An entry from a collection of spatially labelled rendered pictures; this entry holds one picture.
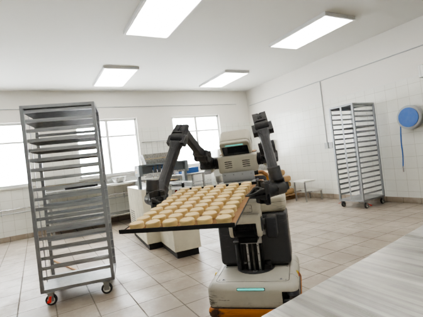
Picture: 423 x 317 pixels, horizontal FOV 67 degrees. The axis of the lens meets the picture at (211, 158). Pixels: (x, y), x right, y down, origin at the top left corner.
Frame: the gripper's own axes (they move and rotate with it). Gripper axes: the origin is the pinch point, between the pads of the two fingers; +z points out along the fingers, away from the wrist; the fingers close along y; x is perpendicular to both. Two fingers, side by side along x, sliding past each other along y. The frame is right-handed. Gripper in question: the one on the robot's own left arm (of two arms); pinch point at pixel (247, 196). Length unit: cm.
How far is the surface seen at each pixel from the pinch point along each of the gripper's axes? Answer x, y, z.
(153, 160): 327, 1, -80
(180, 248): 244, 104, -67
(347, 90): 305, -73, -492
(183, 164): 321, 13, -123
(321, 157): 380, 61, -486
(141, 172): 321, 14, -60
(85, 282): 208, 93, 46
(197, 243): 242, 104, -89
